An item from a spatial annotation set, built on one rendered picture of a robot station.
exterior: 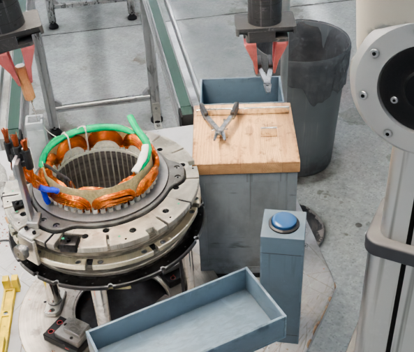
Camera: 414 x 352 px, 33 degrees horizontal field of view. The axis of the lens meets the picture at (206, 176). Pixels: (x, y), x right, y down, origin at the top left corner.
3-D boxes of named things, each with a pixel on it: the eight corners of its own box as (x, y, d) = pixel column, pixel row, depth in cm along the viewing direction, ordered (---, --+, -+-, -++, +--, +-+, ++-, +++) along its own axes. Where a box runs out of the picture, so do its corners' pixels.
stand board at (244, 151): (194, 115, 139) (194, 105, 137) (290, 112, 138) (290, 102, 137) (192, 175, 123) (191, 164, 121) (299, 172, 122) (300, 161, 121)
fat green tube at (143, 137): (127, 123, 119) (126, 113, 118) (150, 121, 119) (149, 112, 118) (128, 174, 107) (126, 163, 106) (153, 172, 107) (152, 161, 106)
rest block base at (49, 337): (61, 320, 129) (60, 315, 128) (95, 336, 125) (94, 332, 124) (43, 339, 125) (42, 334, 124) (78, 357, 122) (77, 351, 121)
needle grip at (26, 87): (24, 97, 111) (13, 64, 108) (35, 94, 111) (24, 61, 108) (25, 102, 110) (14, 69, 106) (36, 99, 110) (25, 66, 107)
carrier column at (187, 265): (182, 299, 132) (174, 216, 119) (195, 298, 132) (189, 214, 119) (183, 309, 130) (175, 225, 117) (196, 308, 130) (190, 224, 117)
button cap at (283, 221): (270, 230, 111) (270, 225, 111) (272, 214, 115) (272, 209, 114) (295, 232, 111) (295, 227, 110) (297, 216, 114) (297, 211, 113)
